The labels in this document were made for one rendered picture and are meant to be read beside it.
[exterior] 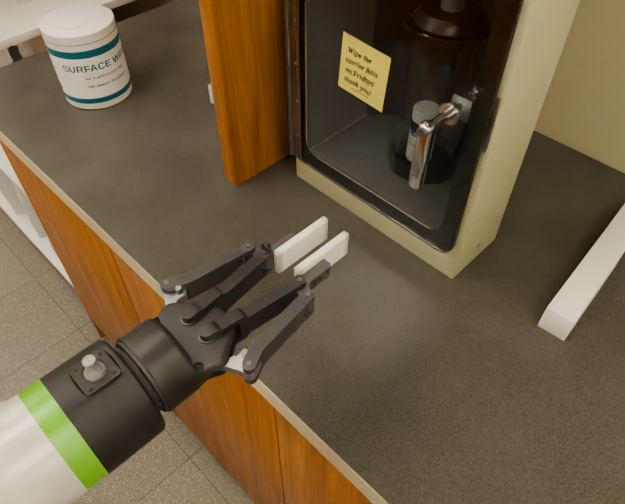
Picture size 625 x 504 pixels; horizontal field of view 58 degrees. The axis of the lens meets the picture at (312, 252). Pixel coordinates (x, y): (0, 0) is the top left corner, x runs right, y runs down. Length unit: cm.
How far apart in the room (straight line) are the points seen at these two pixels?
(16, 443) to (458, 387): 49
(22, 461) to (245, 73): 59
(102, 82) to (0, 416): 79
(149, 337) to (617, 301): 64
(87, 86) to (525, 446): 93
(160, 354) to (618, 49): 85
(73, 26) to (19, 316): 124
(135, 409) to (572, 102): 90
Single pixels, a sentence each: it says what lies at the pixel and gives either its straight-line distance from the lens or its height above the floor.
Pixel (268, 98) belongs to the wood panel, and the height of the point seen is 107.
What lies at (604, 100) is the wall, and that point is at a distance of 109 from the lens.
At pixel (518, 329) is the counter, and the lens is 80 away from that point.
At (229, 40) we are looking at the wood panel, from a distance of 81.
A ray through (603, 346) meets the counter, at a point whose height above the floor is 94.
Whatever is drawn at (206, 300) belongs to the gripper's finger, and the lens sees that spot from 51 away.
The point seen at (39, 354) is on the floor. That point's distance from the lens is 203.
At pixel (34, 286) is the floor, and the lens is 222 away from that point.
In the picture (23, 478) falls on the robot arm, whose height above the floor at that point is 118.
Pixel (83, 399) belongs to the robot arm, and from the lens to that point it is 45.
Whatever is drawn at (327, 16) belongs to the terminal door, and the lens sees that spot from 74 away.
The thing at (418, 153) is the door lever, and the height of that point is 117.
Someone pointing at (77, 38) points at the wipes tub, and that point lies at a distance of 111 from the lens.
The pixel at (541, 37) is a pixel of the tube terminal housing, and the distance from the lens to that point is 64.
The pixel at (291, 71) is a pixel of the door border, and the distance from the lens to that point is 83.
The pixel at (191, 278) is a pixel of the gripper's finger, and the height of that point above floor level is 116.
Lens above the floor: 156
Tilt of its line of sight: 48 degrees down
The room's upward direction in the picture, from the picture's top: straight up
